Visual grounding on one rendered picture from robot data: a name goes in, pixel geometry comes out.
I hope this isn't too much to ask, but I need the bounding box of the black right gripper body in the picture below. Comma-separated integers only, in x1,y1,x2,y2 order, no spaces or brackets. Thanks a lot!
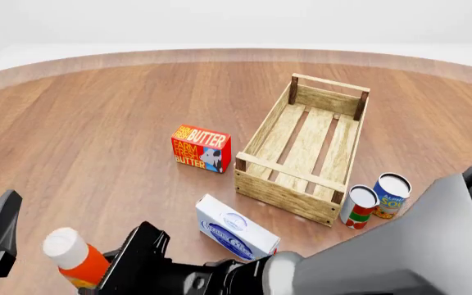
95,220,175,295

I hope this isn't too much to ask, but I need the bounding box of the ketchup bottle with white cap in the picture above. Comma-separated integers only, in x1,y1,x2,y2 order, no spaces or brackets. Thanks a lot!
42,226,111,290

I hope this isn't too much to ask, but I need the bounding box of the wooden slat tray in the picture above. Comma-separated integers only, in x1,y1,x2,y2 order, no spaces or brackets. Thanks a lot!
234,72,371,228

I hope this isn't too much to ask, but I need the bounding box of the white cream cheese box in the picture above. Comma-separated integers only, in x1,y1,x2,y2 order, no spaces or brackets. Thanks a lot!
195,193,281,262

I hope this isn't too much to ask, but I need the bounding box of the red butter box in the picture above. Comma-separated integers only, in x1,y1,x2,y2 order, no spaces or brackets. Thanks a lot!
170,123,233,175

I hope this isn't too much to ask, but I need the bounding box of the tomato print tin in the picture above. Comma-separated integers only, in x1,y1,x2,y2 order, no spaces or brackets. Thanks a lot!
339,184,381,231

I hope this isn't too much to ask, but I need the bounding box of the blue alphabet soup tin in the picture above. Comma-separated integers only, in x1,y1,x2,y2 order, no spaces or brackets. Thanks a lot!
371,172,413,220

